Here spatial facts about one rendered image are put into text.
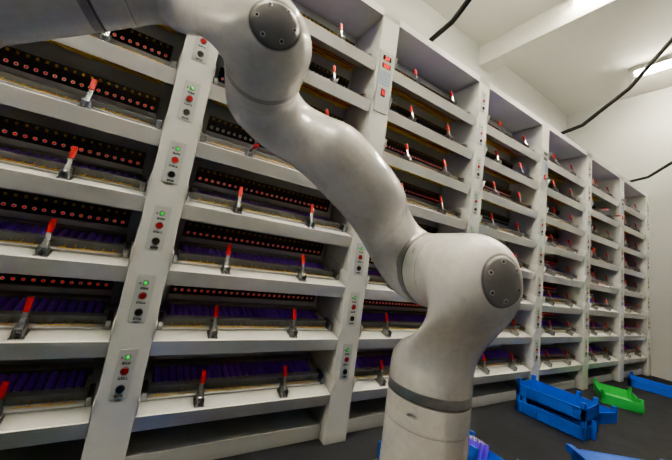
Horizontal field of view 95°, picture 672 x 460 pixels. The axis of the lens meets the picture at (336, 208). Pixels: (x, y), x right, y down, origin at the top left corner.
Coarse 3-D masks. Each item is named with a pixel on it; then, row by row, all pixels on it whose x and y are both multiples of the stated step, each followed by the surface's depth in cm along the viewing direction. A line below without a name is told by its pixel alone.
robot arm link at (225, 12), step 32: (96, 0) 34; (128, 0) 36; (160, 0) 37; (192, 0) 34; (224, 0) 32; (256, 0) 31; (288, 0) 33; (192, 32) 35; (224, 32) 31; (256, 32) 31; (288, 32) 32; (224, 64) 38; (256, 64) 32; (288, 64) 33; (256, 96) 37; (288, 96) 39
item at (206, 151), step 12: (204, 144) 93; (240, 144) 116; (204, 156) 94; (216, 156) 96; (228, 156) 97; (240, 156) 99; (276, 156) 124; (240, 168) 100; (252, 168) 102; (264, 168) 103; (276, 168) 105; (288, 168) 107; (288, 180) 108; (300, 180) 110
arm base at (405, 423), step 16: (400, 400) 43; (384, 416) 46; (400, 416) 42; (416, 416) 41; (432, 416) 40; (448, 416) 40; (464, 416) 41; (384, 432) 45; (400, 432) 42; (416, 432) 41; (432, 432) 40; (448, 432) 40; (464, 432) 41; (384, 448) 44; (400, 448) 41; (416, 448) 40; (432, 448) 40; (448, 448) 40; (464, 448) 41
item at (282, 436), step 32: (256, 416) 111; (288, 416) 114; (352, 416) 121; (32, 448) 80; (64, 448) 82; (128, 448) 86; (160, 448) 87; (192, 448) 90; (224, 448) 95; (256, 448) 100
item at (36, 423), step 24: (24, 360) 82; (48, 360) 85; (72, 360) 88; (0, 384) 76; (24, 384) 80; (48, 384) 80; (72, 384) 82; (96, 384) 86; (0, 408) 70; (24, 408) 74; (48, 408) 75; (72, 408) 78; (0, 432) 68; (24, 432) 70; (48, 432) 72; (72, 432) 74
